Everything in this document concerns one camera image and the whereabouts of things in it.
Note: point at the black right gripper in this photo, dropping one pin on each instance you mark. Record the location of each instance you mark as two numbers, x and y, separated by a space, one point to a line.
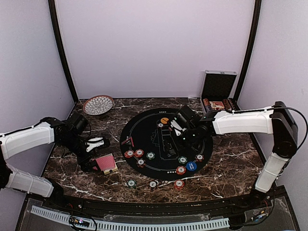
169 143

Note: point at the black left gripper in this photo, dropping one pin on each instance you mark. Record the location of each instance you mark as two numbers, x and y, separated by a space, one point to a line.
84 162

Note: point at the red playing card deck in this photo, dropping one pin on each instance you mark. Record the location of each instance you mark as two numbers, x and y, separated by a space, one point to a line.
99 162

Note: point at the blue small blind button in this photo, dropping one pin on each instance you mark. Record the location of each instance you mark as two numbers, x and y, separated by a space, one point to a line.
191 166

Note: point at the orange dealer button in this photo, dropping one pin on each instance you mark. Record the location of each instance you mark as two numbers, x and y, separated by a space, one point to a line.
164 120

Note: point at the red poker chip stack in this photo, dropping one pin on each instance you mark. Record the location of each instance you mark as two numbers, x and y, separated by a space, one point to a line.
179 184

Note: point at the green poker chip stack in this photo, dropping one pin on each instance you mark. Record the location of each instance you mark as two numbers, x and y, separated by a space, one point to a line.
131 184

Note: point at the brown poker chip stack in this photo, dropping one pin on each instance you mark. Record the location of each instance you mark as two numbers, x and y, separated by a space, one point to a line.
153 184

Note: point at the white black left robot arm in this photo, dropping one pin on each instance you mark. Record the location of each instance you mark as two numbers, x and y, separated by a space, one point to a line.
48 130

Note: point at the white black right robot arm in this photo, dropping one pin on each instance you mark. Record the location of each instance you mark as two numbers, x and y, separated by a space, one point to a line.
275 120

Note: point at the round black poker mat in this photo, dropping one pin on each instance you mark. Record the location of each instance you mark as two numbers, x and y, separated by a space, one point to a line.
150 138

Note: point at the floral patterned ceramic bowl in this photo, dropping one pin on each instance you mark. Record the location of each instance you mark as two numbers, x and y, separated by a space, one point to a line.
98 105

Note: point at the aluminium poker chip case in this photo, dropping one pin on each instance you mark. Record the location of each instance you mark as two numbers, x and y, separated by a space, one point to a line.
216 91

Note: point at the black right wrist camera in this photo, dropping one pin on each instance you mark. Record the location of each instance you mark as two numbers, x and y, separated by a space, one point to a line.
185 117

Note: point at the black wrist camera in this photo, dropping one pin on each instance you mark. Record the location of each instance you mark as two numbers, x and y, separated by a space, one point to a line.
185 117
77 123

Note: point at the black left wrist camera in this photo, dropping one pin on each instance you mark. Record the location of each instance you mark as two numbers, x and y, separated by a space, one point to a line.
77 123

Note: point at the white slotted cable duct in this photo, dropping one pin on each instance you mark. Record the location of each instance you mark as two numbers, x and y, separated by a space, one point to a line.
88 224

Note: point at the black front table rail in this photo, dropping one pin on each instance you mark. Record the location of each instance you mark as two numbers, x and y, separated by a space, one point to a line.
224 207

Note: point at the right black frame post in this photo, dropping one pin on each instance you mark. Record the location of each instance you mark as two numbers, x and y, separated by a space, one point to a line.
249 49

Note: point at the black frame post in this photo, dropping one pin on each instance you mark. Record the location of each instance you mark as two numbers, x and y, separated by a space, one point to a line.
61 51
249 49

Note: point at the left black frame post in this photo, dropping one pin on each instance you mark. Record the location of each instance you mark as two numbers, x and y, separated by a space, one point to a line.
61 51

